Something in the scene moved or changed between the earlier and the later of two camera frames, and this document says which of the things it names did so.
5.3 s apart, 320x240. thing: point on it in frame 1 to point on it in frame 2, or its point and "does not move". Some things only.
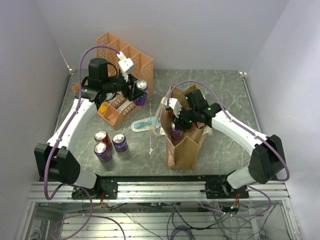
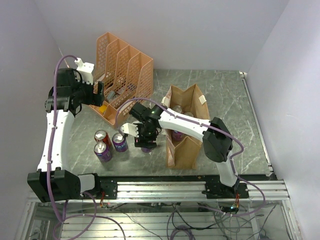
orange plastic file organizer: x=114 y=110 does not move
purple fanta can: x=176 y=134 does not move
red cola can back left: x=101 y=136 does not move
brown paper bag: x=183 y=153 does not move
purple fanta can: x=120 y=142 does not move
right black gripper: x=179 y=124 to x=140 y=141
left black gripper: x=135 y=93 to x=94 y=99
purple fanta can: x=102 y=152 does not move
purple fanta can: x=142 y=84 to x=146 y=150
